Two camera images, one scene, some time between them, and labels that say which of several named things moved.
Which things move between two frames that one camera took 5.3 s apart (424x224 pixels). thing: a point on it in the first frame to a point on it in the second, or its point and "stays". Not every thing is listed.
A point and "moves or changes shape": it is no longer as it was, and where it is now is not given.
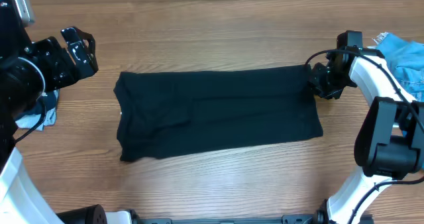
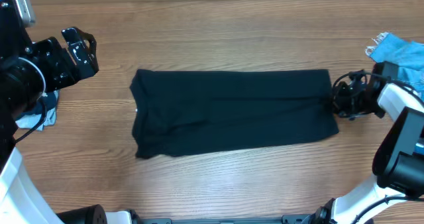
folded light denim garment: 29,121 stays
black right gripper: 325,81 to 366,93
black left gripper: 66,63 stays
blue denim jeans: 405,59 stays
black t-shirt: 162,114 moves or changes shape
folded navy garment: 44,103 stays
